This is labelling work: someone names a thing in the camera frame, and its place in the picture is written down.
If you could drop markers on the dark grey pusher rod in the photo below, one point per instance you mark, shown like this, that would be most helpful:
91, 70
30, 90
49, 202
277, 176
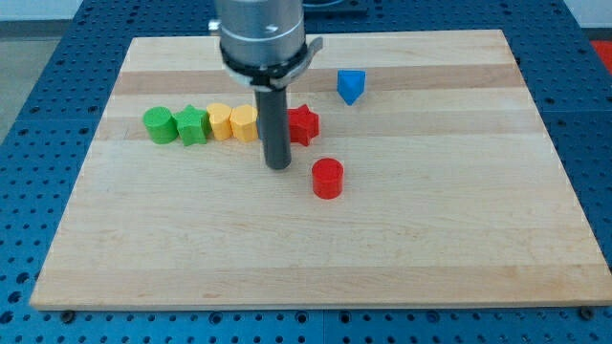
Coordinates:
273, 128

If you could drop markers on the red cylinder block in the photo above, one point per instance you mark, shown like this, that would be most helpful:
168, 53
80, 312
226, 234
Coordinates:
328, 176

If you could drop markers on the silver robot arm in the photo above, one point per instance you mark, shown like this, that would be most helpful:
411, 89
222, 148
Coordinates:
263, 44

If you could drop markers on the red star block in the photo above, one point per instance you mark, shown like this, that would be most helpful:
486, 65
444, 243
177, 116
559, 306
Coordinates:
303, 124

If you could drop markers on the green star block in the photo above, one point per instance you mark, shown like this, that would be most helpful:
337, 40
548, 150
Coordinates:
193, 125

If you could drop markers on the yellow hexagon block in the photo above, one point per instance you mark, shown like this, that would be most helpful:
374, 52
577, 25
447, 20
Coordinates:
243, 122

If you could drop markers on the yellow heart block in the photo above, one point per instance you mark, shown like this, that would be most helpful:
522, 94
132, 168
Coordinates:
219, 120

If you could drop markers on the blue triangular block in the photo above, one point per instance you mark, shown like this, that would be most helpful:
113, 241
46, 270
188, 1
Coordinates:
350, 85

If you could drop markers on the green cylinder block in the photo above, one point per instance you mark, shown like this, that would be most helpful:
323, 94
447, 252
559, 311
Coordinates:
160, 125

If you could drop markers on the wooden board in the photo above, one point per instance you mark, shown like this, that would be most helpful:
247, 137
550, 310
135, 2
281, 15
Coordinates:
453, 193

